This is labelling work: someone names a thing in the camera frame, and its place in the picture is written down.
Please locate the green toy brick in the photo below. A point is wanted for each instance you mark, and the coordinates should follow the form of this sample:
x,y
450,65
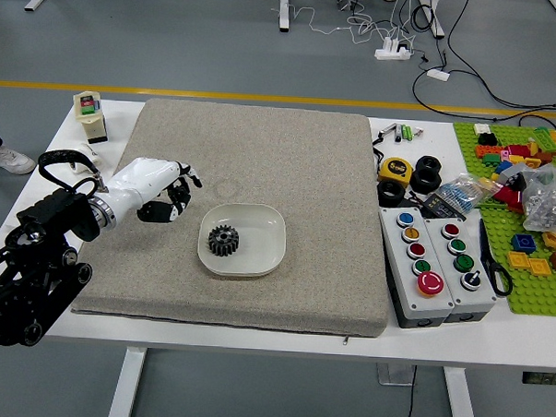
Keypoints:
x,y
491,159

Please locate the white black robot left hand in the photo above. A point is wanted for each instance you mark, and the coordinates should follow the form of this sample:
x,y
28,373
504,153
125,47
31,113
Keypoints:
x,y
141,179

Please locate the white toy brick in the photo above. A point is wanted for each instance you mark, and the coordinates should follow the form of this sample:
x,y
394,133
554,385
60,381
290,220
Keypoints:
x,y
482,129

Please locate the black digital meter module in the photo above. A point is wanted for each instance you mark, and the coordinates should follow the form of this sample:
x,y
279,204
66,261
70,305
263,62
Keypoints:
x,y
441,208

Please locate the yellow black tape measure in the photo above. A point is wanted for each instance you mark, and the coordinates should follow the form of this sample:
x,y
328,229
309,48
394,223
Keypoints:
x,y
396,169

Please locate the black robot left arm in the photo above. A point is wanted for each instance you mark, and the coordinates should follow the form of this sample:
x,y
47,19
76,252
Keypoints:
x,y
51,217

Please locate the grey five-button control box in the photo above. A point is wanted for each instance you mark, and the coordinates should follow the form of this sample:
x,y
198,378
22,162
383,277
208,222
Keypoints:
x,y
394,241

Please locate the white square dish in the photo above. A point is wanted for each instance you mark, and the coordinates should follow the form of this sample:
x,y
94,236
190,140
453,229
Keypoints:
x,y
258,235

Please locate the small white connector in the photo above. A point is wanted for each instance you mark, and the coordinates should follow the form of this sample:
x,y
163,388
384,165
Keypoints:
x,y
417,131

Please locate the person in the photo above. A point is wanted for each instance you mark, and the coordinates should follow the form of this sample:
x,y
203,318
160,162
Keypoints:
x,y
12,160

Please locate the yellow flat toy tile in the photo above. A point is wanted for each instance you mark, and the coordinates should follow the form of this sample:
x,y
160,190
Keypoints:
x,y
540,266
518,260

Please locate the white power adapter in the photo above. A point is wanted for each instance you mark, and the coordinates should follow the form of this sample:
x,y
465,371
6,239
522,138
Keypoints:
x,y
437,74

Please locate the black rubber tyre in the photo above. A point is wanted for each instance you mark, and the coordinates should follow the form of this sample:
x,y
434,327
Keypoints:
x,y
430,163
391,193
425,180

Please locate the yellow toy brick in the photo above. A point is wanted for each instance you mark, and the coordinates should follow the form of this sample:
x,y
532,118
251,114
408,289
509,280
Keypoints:
x,y
553,240

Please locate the clear bag of blue resistors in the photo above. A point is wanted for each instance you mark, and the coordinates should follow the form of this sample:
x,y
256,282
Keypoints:
x,y
463,191

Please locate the red toy wedge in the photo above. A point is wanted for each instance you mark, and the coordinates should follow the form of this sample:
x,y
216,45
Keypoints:
x,y
507,196

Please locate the black scissors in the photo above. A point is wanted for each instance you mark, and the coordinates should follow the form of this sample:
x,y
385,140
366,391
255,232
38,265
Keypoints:
x,y
484,240

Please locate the cream switch box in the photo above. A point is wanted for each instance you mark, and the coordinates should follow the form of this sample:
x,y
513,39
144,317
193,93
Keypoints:
x,y
90,126

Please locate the green battery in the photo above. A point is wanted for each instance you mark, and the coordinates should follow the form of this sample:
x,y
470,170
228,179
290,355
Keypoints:
x,y
409,132
403,132

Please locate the grey under-table bracket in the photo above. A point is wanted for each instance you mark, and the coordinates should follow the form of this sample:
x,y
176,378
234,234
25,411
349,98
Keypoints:
x,y
393,374

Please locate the black table control panel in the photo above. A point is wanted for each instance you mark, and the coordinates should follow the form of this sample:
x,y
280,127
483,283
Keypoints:
x,y
543,378

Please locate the red toy brick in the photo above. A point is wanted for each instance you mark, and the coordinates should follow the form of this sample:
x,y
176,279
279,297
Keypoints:
x,y
518,150

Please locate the black toy brick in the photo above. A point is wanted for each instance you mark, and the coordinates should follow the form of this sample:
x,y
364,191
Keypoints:
x,y
486,139

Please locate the grey-brown cushion mat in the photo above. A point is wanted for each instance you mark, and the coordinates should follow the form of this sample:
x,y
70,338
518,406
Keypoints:
x,y
261,161

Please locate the lime green toy plate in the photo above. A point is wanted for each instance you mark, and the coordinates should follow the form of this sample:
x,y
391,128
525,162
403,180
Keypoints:
x,y
544,138

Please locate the grey four-button control box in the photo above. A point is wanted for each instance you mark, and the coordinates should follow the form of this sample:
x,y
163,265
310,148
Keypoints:
x,y
475,298

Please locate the white table leg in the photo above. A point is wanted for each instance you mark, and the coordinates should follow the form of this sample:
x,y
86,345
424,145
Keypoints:
x,y
461,406
125,386

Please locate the grey toy piece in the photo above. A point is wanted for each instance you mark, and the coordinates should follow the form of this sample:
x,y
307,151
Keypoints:
x,y
506,170

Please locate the orange toy brick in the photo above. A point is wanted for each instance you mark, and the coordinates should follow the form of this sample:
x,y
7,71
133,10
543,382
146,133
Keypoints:
x,y
488,151

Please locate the blue toy brick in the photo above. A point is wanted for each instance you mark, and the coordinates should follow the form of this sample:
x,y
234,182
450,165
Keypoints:
x,y
523,242

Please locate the green studded baseplate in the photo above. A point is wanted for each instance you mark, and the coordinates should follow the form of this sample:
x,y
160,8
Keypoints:
x,y
532,293

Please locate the white power strip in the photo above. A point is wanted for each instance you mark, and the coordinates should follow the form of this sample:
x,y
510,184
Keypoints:
x,y
391,51

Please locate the clear bag of metal nuts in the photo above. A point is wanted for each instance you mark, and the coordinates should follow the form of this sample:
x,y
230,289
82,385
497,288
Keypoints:
x,y
548,204

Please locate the big black gear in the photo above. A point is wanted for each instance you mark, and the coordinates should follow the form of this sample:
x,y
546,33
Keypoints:
x,y
216,247

